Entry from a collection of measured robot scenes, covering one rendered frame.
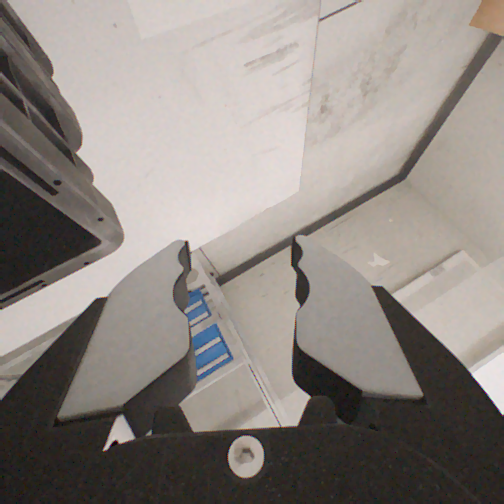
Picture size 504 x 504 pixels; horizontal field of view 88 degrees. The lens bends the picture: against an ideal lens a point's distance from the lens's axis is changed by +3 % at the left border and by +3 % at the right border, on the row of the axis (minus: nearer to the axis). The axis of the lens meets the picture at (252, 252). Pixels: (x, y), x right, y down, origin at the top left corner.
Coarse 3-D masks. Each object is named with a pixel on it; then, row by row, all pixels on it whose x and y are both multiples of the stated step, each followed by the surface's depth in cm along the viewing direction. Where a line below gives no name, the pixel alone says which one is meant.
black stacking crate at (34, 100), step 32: (0, 64) 15; (32, 96) 18; (64, 128) 20; (0, 192) 19; (32, 192) 19; (0, 224) 18; (32, 224) 18; (64, 224) 18; (0, 256) 17; (32, 256) 17
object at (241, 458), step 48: (192, 432) 5; (240, 432) 5; (288, 432) 5; (336, 432) 5; (96, 480) 4; (144, 480) 4; (192, 480) 4; (240, 480) 4; (288, 480) 4; (336, 480) 4; (384, 480) 4; (432, 480) 4
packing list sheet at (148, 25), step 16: (128, 0) 25; (144, 0) 26; (160, 0) 26; (176, 0) 27; (192, 0) 28; (208, 0) 28; (224, 0) 29; (240, 0) 30; (144, 16) 27; (160, 16) 27; (176, 16) 28; (192, 16) 29; (208, 16) 30; (144, 32) 28; (160, 32) 29
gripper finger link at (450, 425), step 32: (384, 288) 9; (416, 320) 7; (416, 352) 6; (448, 352) 6; (448, 384) 6; (480, 384) 6; (384, 416) 5; (416, 416) 5; (448, 416) 5; (480, 416) 5; (416, 448) 5; (448, 448) 5; (480, 448) 5; (480, 480) 4
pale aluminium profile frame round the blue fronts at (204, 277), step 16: (192, 256) 203; (208, 272) 232; (192, 288) 193; (208, 288) 191; (208, 304) 254; (224, 304) 252; (208, 320) 180; (224, 320) 181; (192, 336) 178; (240, 336) 239; (32, 352) 186; (240, 352) 172; (0, 368) 184; (256, 384) 164; (272, 416) 156; (288, 416) 215
